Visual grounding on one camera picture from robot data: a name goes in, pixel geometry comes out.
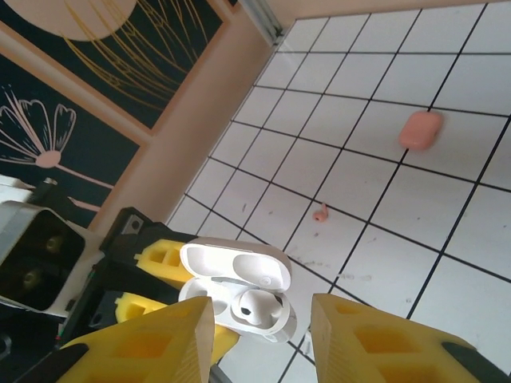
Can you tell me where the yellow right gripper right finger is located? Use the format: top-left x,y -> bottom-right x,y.
310,293 -> 511,383

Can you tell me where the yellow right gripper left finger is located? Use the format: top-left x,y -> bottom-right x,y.
15,296 -> 216,383

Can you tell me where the white earbud charging case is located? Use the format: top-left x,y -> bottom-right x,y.
177,236 -> 299,345

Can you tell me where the white earbud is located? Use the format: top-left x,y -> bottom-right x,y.
232,289 -> 285,330
298,331 -> 316,358

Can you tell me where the pink earbud charging case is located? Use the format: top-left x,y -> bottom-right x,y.
398,110 -> 444,152

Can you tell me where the pale circle gold lines panel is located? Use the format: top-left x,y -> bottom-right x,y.
0,0 -> 224,131

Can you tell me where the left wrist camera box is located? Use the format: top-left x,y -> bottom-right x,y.
0,175 -> 101,320

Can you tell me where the single pink flower wall panel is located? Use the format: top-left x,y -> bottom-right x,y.
0,53 -> 141,212

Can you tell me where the aluminium corner post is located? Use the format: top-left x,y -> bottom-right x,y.
238,0 -> 285,45

